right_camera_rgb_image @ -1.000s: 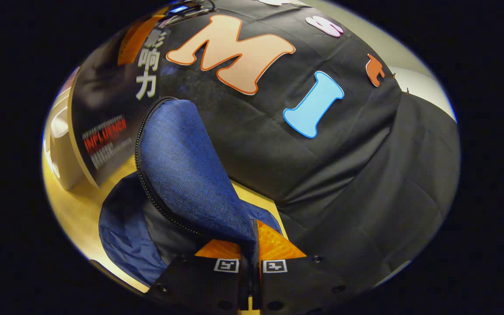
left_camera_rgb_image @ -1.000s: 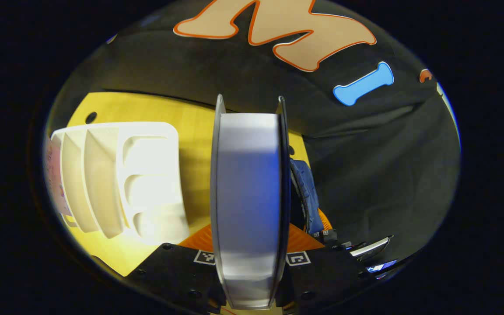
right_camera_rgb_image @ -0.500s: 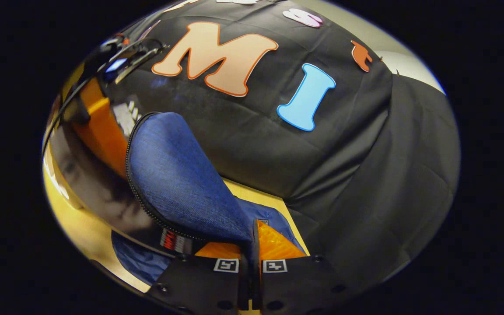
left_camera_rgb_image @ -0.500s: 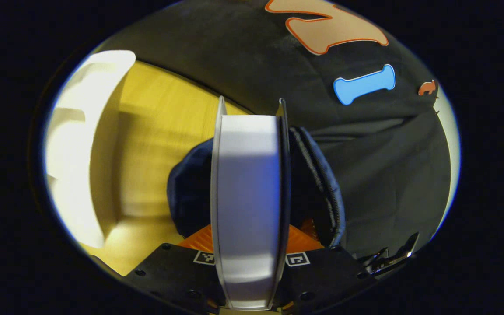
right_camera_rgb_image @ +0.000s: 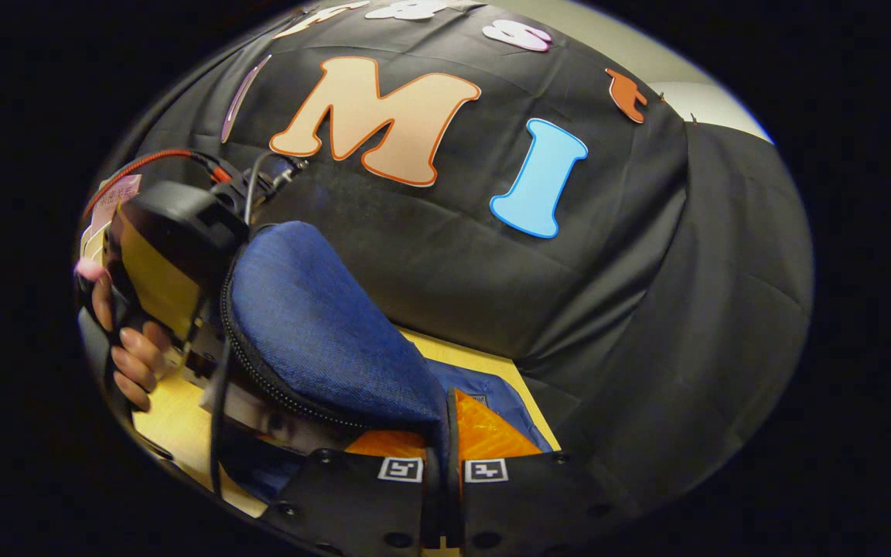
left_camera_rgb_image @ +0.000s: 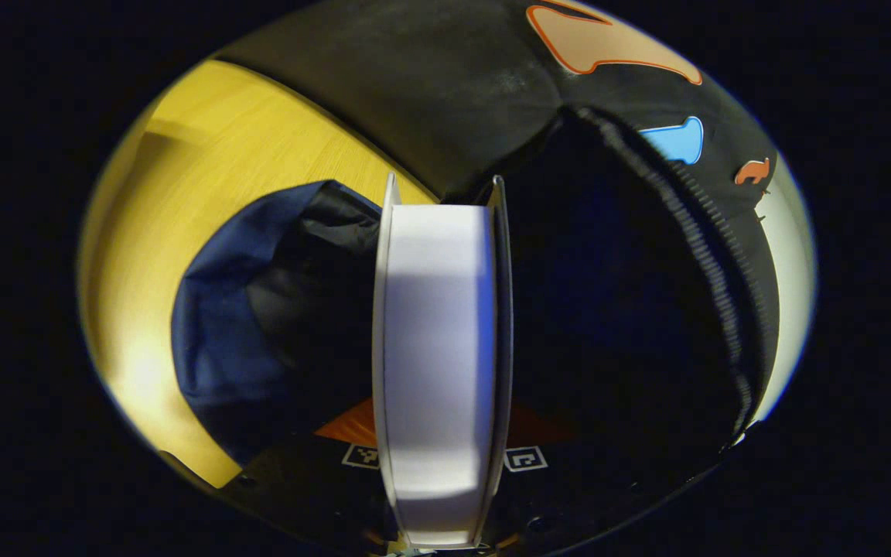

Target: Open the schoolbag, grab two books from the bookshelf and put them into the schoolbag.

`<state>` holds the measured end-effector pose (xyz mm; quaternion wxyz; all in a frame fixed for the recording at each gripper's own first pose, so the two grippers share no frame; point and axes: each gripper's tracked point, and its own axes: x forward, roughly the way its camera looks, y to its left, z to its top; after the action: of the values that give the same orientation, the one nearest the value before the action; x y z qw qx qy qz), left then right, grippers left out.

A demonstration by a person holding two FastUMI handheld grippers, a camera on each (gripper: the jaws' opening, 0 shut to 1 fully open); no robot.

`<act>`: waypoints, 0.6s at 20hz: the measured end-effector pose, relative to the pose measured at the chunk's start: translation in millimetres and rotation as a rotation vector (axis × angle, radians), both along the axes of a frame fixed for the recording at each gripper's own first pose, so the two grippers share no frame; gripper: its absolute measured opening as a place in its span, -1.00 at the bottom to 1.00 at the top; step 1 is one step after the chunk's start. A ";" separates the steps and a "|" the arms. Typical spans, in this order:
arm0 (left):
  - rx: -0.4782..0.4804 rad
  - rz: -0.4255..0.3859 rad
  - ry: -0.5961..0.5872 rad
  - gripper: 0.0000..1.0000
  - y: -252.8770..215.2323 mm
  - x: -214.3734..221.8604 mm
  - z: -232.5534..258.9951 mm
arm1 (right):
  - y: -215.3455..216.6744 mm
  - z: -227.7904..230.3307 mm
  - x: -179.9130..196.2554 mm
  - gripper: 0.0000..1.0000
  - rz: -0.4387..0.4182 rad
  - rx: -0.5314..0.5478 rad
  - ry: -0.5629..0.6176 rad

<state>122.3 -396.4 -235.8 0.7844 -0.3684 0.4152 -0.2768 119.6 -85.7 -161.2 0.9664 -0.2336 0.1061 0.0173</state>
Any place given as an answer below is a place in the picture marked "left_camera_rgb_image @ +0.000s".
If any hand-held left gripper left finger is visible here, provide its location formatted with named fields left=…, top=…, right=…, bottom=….
left=220, top=398, right=401, bottom=546

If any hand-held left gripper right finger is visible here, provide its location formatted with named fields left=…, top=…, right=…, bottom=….
left=492, top=401, right=729, bottom=552

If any black backdrop cloth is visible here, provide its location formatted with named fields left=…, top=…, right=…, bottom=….
left=212, top=0, right=780, bottom=219

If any blue schoolbag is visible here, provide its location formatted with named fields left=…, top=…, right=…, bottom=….
left=170, top=104, right=781, bottom=474

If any black and white book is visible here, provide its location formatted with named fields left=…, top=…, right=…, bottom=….
left=371, top=171, right=514, bottom=551

